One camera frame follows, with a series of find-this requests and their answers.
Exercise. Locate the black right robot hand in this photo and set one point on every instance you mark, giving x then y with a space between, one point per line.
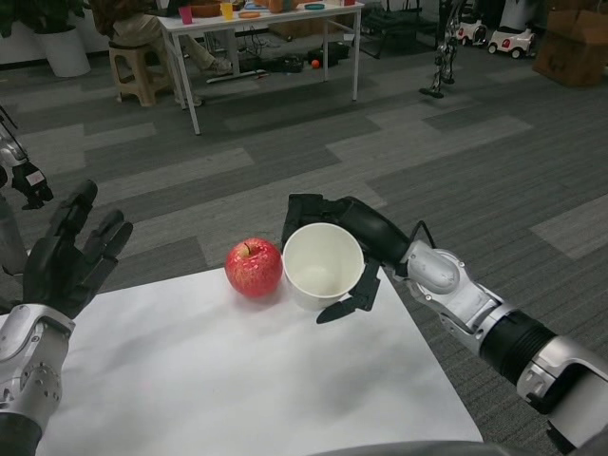
375 233

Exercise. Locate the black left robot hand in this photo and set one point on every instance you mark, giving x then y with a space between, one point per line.
62 266

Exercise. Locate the white paper cup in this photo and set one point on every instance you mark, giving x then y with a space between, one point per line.
309 294

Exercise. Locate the neighbouring robot arm with gripper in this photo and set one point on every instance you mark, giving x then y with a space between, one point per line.
28 180

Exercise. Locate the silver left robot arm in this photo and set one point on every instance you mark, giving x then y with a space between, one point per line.
28 361

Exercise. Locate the yellow cup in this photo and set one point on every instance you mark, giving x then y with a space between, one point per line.
227 10

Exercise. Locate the pink cup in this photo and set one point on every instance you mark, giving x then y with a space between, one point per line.
185 14

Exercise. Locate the red apple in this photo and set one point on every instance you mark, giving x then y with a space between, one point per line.
252 271

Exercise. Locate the small orange ball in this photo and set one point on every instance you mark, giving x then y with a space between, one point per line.
314 63

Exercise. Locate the black bag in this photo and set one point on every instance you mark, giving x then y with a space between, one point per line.
335 54

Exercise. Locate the standing humanoid robot legs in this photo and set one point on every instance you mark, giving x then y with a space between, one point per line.
444 57

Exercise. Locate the black equipment on floor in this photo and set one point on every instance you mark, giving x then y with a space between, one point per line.
271 64

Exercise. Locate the black folding cot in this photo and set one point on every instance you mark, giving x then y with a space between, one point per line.
399 28

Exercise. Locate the beige plastic stool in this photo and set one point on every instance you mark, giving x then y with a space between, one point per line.
138 71

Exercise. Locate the white round planter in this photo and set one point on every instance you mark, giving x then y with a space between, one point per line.
64 52

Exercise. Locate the white toy car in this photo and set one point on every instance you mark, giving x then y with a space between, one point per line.
470 33
513 43

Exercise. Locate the silver robot chest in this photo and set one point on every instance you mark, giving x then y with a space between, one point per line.
427 449

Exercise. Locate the teal plate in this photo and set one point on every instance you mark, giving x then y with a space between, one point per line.
314 7

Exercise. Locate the white metal-legged table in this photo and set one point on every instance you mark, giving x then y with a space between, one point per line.
266 19

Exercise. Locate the green potted plant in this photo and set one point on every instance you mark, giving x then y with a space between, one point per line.
43 14

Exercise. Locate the orange basket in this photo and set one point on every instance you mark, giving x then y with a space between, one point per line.
205 8

